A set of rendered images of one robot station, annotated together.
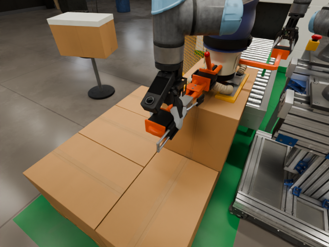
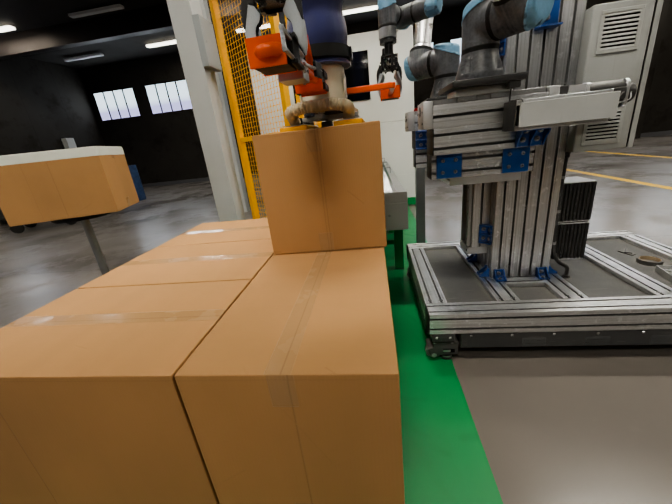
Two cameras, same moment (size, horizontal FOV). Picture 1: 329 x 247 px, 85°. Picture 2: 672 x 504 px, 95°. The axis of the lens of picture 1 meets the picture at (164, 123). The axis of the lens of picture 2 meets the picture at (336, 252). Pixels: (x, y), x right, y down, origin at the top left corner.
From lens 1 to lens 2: 64 cm
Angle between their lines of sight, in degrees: 29
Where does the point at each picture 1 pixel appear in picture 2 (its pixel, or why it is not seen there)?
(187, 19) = not seen: outside the picture
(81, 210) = (121, 365)
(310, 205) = (526, 283)
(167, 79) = not seen: outside the picture
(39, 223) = not seen: outside the picture
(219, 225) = (425, 382)
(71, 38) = (36, 187)
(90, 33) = (80, 170)
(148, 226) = (301, 327)
